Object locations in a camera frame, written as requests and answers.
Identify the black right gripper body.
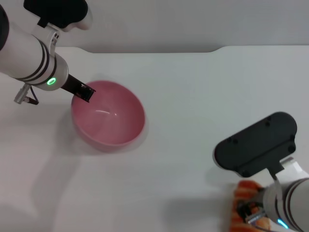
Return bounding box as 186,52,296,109
237,200,263,218

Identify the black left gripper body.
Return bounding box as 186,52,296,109
60,73,85,95

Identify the orange ridged bread loaf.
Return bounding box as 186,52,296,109
230,180,271,232

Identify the pink plastic bowl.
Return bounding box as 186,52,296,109
70,80,146,153

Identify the right arm connector cable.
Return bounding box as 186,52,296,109
245,209,269,230

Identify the arm connector cable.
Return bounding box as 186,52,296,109
14,84,40,105
245,209,269,230

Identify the left arm connector cable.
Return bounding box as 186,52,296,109
14,84,40,105

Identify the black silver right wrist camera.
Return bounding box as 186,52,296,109
213,111,309,181

